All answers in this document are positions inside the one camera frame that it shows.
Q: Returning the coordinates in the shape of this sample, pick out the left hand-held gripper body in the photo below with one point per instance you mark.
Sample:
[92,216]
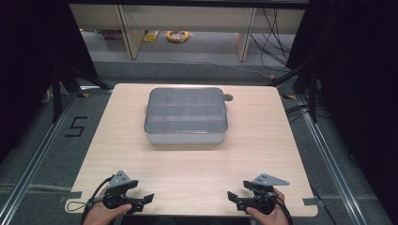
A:
[116,193]

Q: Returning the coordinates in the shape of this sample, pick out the dark curtain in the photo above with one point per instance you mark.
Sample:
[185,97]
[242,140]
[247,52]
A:
[359,78]
[34,62]

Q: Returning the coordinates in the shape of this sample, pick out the aluminium floor rail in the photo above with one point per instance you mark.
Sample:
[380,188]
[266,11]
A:
[37,156]
[325,156]

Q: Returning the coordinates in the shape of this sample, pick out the person's right hand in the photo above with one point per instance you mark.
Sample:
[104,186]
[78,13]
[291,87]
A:
[275,217]

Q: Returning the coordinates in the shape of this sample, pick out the beige desk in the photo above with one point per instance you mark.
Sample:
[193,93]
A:
[187,18]

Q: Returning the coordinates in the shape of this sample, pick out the yellow packet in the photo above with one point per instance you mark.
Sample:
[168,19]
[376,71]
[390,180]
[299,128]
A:
[150,37]

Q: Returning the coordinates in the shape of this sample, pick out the grey compartment box clear lid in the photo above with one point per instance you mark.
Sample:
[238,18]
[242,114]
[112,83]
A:
[186,112]

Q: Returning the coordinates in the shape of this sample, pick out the person's left hand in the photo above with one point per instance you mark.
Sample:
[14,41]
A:
[97,215]

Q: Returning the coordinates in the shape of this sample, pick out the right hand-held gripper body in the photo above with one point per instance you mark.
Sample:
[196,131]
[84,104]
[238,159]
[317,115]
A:
[263,197]

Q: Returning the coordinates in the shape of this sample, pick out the yellow black tape piece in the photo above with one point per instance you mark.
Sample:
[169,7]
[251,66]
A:
[289,97]
[83,95]

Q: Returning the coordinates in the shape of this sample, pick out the black metal stand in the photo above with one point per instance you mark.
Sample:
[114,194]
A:
[313,93]
[57,93]

